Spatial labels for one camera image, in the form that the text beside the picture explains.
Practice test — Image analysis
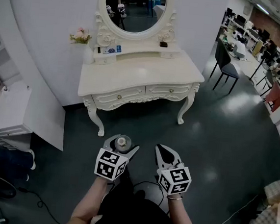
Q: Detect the white floor cable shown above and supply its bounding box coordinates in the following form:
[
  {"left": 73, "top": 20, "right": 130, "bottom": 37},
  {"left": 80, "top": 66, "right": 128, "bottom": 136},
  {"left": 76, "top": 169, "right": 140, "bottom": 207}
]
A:
[{"left": 199, "top": 189, "right": 265, "bottom": 224}]

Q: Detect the white low cabinet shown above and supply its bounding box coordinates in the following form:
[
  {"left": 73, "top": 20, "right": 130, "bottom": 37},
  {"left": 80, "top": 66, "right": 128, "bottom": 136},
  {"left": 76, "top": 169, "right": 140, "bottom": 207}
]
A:
[{"left": 0, "top": 78, "right": 39, "bottom": 152}]

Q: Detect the pink flower bouquet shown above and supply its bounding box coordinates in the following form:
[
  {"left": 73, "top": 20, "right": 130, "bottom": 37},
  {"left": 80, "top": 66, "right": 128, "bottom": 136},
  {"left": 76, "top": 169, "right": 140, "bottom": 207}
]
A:
[{"left": 69, "top": 26, "right": 93, "bottom": 46}]

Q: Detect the blue and white flat packet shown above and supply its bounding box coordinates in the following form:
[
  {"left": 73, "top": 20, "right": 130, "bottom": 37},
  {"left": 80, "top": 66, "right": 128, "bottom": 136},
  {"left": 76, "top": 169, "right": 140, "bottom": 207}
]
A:
[{"left": 102, "top": 44, "right": 123, "bottom": 56}]

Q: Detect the person's left forearm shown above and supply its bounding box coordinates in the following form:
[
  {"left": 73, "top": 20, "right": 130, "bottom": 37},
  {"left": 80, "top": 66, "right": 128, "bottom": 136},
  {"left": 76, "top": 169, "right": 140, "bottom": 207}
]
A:
[{"left": 64, "top": 172, "right": 117, "bottom": 224}]

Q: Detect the checked cloth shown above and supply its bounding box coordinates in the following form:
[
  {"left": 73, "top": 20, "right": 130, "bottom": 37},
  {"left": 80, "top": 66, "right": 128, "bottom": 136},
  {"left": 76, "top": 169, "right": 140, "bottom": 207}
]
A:
[{"left": 247, "top": 169, "right": 280, "bottom": 224}]

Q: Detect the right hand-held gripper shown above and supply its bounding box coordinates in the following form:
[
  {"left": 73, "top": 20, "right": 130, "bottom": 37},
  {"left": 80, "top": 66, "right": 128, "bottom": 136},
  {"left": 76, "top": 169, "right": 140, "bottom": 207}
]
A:
[{"left": 151, "top": 143, "right": 195, "bottom": 198}]

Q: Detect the person's right forearm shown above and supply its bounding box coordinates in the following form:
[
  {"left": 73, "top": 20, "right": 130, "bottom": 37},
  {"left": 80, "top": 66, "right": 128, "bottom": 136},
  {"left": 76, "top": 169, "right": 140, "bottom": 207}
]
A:
[{"left": 163, "top": 194, "right": 204, "bottom": 224}]

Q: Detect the thin metal bracelet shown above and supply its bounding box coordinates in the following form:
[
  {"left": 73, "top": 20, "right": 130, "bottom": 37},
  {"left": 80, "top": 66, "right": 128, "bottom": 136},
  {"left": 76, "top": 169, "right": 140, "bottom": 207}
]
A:
[{"left": 166, "top": 194, "right": 183, "bottom": 202}]

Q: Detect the white framed oval mirror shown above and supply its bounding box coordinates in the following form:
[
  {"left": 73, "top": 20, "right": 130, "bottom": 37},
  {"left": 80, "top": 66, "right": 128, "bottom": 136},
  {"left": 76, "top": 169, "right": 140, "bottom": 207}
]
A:
[{"left": 91, "top": 0, "right": 179, "bottom": 54}]

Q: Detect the dark grey chair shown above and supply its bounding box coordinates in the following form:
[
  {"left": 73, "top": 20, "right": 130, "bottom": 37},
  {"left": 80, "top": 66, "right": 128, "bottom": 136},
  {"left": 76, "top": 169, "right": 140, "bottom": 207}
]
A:
[{"left": 207, "top": 37, "right": 243, "bottom": 95}]

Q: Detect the person's black clothing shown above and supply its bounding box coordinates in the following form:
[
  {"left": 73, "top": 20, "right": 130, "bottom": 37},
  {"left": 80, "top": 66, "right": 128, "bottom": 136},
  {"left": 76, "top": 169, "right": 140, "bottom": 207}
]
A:
[{"left": 47, "top": 159, "right": 199, "bottom": 224}]

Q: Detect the white carved dressing table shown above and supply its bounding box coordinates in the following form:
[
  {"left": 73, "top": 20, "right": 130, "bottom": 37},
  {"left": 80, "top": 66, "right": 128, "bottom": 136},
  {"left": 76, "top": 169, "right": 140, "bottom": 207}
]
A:
[{"left": 73, "top": 36, "right": 208, "bottom": 147}]

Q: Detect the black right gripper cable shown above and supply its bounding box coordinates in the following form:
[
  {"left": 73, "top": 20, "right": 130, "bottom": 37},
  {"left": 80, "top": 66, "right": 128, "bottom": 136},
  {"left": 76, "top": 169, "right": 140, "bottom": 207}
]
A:
[{"left": 130, "top": 179, "right": 173, "bottom": 213}]

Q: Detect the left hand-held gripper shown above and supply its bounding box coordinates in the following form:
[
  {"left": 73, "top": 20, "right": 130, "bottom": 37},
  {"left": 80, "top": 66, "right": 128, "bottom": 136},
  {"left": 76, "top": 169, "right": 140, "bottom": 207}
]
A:
[{"left": 93, "top": 132, "right": 141, "bottom": 184}]

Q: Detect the red chair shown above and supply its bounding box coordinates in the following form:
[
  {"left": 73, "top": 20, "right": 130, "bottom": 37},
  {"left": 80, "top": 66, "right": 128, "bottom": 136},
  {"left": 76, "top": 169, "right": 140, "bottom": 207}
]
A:
[{"left": 263, "top": 80, "right": 280, "bottom": 113}]

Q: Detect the black floor cable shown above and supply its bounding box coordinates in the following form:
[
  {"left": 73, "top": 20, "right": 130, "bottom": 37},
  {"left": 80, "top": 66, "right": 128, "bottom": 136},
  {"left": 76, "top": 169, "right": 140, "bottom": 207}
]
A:
[{"left": 15, "top": 187, "right": 66, "bottom": 224}]

